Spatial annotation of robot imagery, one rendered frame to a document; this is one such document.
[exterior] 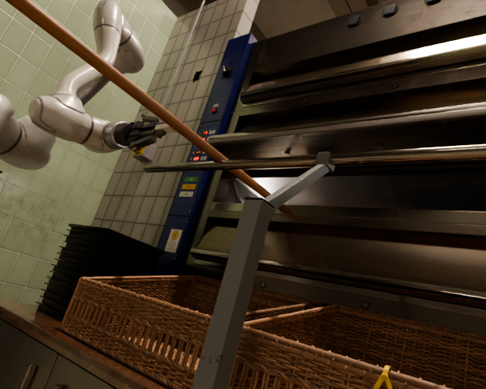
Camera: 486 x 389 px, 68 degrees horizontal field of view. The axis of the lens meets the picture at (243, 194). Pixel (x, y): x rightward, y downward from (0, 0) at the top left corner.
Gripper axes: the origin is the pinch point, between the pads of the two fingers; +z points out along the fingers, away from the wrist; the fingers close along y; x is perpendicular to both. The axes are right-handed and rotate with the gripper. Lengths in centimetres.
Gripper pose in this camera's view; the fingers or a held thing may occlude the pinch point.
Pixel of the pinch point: (166, 128)
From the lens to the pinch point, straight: 108.6
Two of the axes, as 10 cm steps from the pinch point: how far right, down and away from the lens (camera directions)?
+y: -2.6, 9.1, -3.1
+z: 7.9, 0.1, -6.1
